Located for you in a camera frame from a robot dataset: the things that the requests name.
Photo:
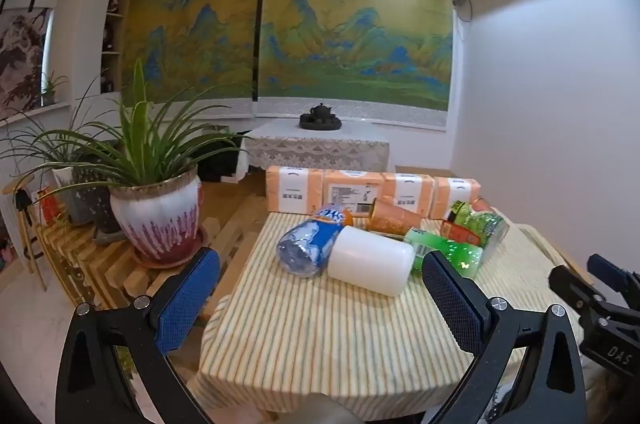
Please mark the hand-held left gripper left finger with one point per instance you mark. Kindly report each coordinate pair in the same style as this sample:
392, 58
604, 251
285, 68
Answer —
186, 304

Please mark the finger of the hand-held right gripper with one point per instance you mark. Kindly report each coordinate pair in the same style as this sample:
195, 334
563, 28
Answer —
607, 268
572, 285

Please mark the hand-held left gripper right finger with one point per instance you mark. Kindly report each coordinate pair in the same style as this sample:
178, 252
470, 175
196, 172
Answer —
456, 306

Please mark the white plastic cup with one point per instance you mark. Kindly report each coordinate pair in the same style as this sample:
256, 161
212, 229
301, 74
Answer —
370, 263

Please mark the orange paper cup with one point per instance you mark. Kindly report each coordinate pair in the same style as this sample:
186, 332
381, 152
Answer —
392, 216

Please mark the green plastic bottle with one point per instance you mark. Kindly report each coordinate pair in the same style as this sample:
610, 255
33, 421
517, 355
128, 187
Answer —
452, 254

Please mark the red and black carton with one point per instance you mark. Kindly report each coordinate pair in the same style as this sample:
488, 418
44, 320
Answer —
457, 231

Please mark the green snack packet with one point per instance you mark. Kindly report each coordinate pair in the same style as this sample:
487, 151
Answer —
482, 224

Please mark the plant in white purple pot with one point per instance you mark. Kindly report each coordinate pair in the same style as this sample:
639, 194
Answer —
155, 214

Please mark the wooden slatted rack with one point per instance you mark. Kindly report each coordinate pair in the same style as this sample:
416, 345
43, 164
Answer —
100, 261

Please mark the orange tissue pack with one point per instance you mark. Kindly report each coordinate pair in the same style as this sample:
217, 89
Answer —
352, 191
409, 194
292, 189
452, 193

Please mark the crushed blue-label water bottle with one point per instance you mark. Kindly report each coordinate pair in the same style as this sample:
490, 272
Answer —
306, 244

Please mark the striped tablecloth table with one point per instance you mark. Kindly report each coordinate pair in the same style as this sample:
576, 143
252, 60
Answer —
325, 339

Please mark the plant in dark speckled pot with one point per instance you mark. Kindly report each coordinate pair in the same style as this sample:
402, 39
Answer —
92, 199

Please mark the red printed bag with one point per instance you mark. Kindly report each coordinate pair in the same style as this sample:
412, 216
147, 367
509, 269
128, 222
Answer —
50, 206

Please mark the table with lace cloth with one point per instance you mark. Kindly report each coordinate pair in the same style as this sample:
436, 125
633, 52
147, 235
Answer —
315, 147

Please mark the black tea tray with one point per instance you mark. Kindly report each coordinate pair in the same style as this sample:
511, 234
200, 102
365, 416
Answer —
320, 123

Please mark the black teapot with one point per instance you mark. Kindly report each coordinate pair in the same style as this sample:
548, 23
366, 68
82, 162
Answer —
320, 109

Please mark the small windowsill plant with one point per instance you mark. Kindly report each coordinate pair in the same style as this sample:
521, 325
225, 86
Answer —
52, 89

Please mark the narrow landscape wall painting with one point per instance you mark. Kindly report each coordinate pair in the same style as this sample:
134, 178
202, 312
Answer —
195, 29

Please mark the white wall shelf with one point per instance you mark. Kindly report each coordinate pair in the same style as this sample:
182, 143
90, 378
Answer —
111, 39

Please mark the ink painting wall scroll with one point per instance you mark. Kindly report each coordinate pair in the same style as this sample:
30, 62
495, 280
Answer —
22, 59

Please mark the wide landscape wall painting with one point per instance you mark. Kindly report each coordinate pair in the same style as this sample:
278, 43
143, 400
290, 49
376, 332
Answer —
350, 29

